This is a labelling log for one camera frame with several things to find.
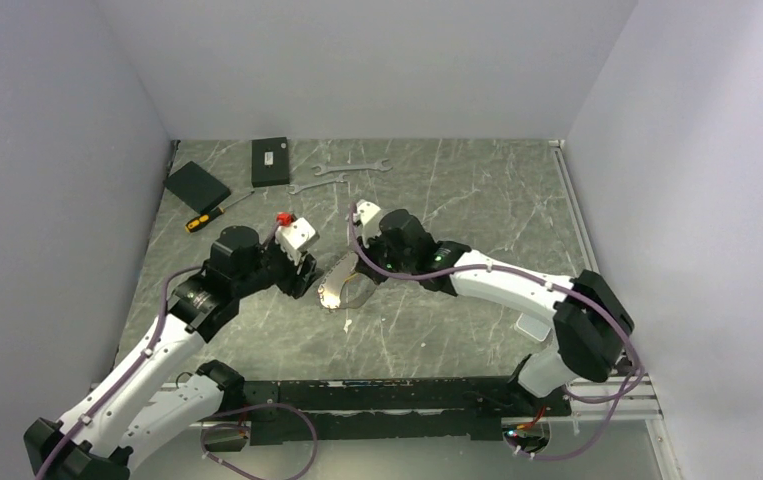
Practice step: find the black box with label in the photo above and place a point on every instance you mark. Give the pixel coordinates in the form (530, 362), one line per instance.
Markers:
(270, 162)

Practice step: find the lower silver wrench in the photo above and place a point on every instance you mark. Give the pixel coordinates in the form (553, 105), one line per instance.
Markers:
(295, 189)

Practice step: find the aluminium frame rail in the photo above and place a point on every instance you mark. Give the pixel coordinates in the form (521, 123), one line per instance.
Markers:
(591, 401)

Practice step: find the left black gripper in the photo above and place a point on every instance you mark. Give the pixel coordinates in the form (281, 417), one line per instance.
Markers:
(295, 284)

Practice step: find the upper silver wrench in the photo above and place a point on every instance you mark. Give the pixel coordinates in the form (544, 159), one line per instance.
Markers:
(379, 165)

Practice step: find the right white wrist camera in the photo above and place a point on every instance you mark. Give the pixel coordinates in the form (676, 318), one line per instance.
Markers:
(366, 219)

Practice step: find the yellow black screwdriver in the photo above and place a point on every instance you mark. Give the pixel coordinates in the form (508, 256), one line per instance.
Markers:
(199, 222)

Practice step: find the flat black square box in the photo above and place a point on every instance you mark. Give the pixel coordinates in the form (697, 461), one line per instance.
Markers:
(197, 188)

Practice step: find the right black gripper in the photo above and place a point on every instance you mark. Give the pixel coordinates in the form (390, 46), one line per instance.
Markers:
(364, 268)

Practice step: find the silver wrench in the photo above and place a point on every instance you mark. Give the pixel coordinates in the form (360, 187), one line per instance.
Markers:
(295, 189)
(379, 165)

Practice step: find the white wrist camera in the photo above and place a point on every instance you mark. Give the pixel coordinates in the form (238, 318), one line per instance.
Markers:
(366, 219)
(295, 236)

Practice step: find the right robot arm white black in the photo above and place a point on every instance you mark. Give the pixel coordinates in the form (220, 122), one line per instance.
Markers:
(582, 325)

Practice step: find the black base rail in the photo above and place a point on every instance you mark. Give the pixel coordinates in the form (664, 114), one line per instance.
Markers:
(358, 409)

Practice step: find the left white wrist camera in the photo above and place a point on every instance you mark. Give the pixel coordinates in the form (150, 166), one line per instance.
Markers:
(295, 236)

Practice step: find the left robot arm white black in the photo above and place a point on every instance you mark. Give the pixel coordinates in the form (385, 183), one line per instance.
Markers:
(128, 416)

